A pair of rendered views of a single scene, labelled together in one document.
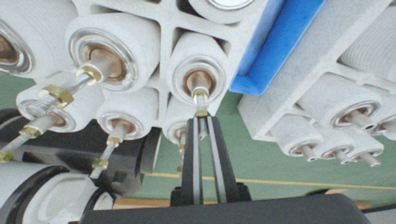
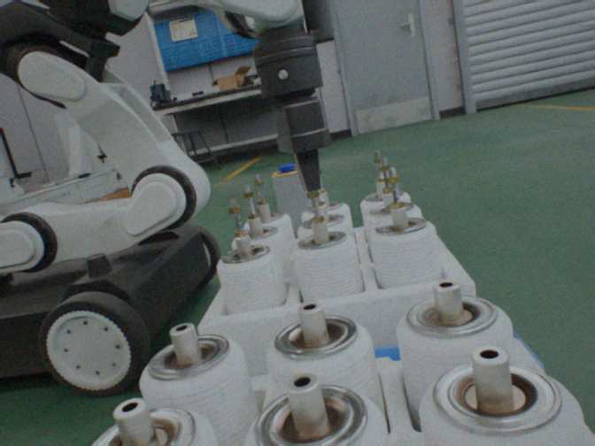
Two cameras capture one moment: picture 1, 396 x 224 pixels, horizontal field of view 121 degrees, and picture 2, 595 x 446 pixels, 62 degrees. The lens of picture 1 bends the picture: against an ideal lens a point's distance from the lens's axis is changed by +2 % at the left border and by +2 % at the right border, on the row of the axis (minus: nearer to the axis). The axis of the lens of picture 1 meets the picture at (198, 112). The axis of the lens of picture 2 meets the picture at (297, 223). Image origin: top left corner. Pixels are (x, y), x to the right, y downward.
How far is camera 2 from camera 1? 0.74 m
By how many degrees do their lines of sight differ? 86
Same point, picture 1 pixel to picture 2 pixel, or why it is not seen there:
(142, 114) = (274, 241)
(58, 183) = (175, 208)
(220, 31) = (371, 283)
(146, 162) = (110, 299)
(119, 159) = (136, 279)
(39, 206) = (171, 188)
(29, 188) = (190, 195)
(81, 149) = (166, 264)
